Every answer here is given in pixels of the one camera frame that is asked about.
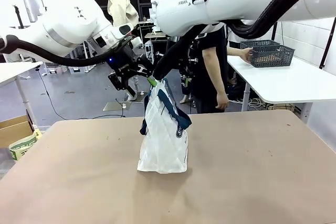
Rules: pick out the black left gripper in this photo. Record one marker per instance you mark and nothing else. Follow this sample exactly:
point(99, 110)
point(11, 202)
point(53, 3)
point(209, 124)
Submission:
point(123, 62)

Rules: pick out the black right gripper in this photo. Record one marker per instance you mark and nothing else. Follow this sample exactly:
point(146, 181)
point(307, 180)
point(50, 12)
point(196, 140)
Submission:
point(187, 66)

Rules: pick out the clear plastic tote bag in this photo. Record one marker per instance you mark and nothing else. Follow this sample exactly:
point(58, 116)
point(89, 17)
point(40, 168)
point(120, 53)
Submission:
point(160, 142)

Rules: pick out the gray plastic lattice basket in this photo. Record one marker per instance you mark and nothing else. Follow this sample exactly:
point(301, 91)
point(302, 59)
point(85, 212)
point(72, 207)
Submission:
point(273, 56)
point(260, 42)

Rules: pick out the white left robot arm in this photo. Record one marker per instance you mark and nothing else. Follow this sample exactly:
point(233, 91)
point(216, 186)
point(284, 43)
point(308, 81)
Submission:
point(71, 19)

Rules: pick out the person's left forearm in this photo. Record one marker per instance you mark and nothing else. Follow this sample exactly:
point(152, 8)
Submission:
point(235, 51)

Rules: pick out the person's right forearm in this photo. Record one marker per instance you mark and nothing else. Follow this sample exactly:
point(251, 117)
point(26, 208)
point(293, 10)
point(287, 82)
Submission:
point(214, 74)

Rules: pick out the person's right hand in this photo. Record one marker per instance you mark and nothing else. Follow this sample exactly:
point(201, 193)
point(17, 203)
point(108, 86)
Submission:
point(222, 102)

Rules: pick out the person's left hand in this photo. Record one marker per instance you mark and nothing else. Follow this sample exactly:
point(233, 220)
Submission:
point(246, 54)

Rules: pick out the metal floor plate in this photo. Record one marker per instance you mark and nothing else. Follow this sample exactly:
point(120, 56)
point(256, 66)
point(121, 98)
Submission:
point(115, 106)

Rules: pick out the person in black t-shirt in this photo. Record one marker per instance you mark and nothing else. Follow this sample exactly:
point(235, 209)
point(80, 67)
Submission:
point(220, 40)

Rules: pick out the figure in cream jacket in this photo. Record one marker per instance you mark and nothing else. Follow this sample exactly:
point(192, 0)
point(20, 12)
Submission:
point(120, 6)

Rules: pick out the large white table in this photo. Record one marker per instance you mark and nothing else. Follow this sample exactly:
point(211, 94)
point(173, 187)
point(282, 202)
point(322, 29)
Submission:
point(288, 82)

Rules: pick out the wooden crate under table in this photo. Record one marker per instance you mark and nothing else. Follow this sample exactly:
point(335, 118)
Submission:
point(284, 106)

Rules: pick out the small white standing desk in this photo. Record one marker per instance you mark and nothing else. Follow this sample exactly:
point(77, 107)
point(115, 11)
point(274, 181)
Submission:
point(10, 72)

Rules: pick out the white box under table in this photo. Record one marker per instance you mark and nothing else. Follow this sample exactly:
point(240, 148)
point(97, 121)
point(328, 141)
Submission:
point(303, 112)

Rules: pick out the black tripod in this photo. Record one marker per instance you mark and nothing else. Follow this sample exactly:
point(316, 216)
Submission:
point(19, 16)

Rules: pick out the green white paper sack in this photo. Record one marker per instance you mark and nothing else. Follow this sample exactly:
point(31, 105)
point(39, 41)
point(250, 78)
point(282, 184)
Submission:
point(23, 146)

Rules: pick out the brown cardboard box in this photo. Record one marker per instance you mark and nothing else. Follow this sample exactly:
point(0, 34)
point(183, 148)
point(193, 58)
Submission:
point(13, 132)

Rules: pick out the black light stand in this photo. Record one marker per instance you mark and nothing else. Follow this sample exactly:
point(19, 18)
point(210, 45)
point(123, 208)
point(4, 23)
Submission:
point(326, 48)

